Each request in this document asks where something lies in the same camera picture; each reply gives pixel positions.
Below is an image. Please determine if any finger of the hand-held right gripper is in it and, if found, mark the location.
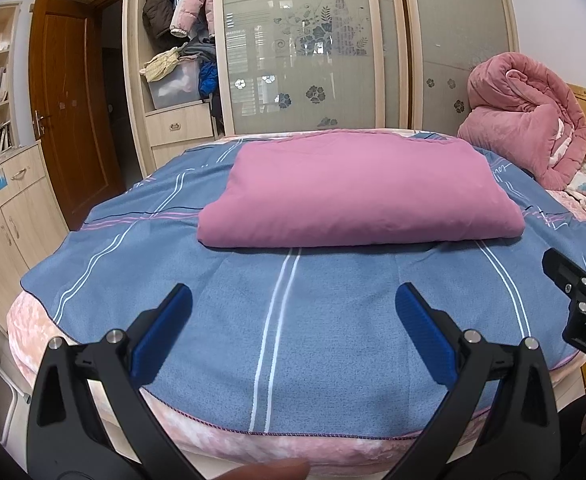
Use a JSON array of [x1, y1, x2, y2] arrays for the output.
[[542, 247, 586, 317]]

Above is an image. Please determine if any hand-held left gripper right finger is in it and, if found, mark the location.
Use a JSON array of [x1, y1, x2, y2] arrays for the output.
[[390, 281, 561, 480]]

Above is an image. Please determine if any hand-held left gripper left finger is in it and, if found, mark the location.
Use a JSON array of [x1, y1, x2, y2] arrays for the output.
[[27, 282, 201, 480]]

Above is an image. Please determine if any pink and white jacket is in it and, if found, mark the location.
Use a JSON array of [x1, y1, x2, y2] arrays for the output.
[[196, 129, 526, 249]]

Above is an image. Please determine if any grey clothes pile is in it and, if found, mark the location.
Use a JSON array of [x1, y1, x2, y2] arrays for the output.
[[178, 35, 216, 63]]

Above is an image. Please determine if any person's left hand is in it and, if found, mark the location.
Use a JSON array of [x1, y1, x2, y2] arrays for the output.
[[217, 459, 310, 480]]

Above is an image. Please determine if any blue striped bed sheet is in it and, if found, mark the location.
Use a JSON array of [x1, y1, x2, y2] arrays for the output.
[[19, 130, 586, 441]]

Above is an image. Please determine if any pink floral mattress cover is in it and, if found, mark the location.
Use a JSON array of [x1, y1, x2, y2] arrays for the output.
[[5, 130, 586, 473]]

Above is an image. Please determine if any pink quilt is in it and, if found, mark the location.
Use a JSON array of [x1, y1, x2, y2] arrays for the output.
[[457, 51, 586, 191]]

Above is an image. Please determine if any beige bookshelf cabinet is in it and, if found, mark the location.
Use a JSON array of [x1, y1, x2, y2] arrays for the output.
[[0, 2, 71, 333]]

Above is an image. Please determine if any wardrobe drawer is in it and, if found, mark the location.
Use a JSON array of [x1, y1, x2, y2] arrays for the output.
[[145, 105, 216, 147]]

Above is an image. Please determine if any brown wooden door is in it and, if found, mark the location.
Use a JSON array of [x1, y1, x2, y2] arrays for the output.
[[29, 0, 124, 231]]

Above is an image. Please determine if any clear plastic storage box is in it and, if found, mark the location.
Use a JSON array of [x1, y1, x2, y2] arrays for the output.
[[148, 60, 204, 110]]

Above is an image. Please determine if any blue garment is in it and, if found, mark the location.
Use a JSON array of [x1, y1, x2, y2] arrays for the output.
[[198, 60, 219, 101]]

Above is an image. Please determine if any beige crumpled cloth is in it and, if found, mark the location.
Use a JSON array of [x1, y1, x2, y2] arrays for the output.
[[139, 46, 184, 82]]

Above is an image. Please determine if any beige sliding door wardrobe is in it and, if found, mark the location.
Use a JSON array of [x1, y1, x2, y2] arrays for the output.
[[123, 0, 519, 181]]

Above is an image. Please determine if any dark brown coat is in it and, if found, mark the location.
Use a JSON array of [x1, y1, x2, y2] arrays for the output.
[[142, 0, 181, 38]]

